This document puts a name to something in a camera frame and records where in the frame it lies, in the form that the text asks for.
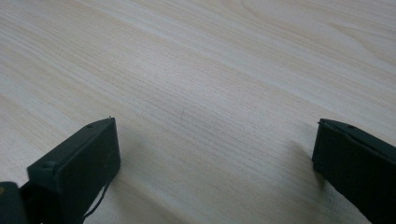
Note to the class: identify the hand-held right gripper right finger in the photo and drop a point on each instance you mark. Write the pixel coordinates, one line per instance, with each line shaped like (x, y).
(358, 165)

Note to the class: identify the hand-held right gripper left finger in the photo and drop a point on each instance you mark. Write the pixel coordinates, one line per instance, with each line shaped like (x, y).
(77, 168)

